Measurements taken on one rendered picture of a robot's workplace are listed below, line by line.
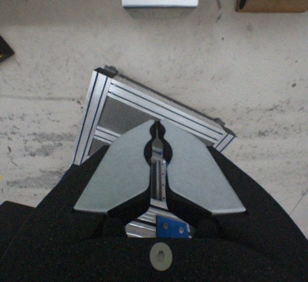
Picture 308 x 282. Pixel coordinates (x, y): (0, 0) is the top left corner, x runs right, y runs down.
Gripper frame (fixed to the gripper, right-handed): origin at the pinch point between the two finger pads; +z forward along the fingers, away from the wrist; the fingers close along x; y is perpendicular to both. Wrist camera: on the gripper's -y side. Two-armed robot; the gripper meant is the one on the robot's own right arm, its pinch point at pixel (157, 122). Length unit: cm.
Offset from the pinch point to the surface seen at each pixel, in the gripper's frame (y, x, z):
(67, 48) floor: -3, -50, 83
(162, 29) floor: -12, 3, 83
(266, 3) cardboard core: -22, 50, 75
